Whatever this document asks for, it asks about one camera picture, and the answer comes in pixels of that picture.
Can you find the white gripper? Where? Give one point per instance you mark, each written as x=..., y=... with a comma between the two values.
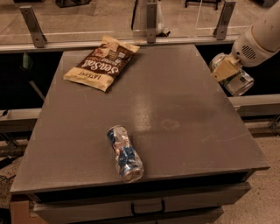
x=244, y=49

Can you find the green white 7up can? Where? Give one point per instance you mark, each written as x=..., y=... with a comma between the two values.
x=237, y=84

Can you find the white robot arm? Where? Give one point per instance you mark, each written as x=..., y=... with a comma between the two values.
x=268, y=19

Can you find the brown chip bag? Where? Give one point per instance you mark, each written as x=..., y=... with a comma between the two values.
x=100, y=68

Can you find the crushed blue silver can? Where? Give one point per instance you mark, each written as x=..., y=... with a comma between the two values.
x=128, y=163

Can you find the right metal bracket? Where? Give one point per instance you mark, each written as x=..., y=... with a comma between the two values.
x=220, y=32

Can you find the metal bracket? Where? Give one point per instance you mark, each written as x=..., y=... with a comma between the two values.
x=37, y=36
x=220, y=32
x=151, y=17

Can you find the middle metal bracket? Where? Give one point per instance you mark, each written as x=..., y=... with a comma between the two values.
x=151, y=17

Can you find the metal rail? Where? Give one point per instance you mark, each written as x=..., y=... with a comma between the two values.
x=81, y=45

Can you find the left metal bracket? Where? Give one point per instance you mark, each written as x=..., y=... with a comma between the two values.
x=37, y=36

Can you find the grey drawer with handle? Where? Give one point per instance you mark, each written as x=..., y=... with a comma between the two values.
x=199, y=206

